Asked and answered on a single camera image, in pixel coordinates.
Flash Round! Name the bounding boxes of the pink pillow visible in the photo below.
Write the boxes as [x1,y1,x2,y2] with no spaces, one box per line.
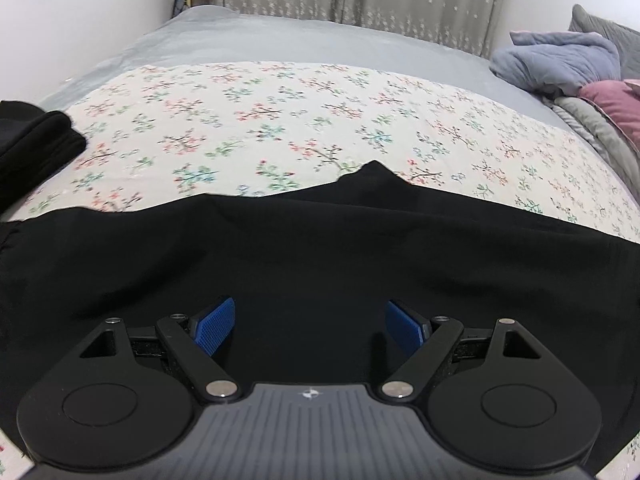
[579,79,640,152]

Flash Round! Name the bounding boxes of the grey pillow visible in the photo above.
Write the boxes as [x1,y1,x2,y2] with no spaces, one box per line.
[569,4,640,82]

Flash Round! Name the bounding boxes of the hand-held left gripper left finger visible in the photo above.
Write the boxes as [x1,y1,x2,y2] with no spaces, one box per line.
[79,296,242,404]

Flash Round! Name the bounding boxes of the blue-grey quilt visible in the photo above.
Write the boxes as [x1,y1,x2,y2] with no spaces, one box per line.
[489,30,624,99]

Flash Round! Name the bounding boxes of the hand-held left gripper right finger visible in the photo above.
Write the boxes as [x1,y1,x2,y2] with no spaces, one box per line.
[377,299,543,404]

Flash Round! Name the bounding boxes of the black pants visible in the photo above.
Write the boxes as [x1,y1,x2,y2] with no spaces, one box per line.
[0,160,640,480]

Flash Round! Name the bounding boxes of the grey folded quilt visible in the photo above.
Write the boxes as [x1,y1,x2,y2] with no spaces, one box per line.
[549,95,640,187]

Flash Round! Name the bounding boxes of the folded black cloth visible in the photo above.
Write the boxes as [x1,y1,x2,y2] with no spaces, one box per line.
[0,100,87,207]

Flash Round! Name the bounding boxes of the floral printed cloth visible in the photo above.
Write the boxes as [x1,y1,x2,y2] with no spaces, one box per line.
[0,61,640,480]

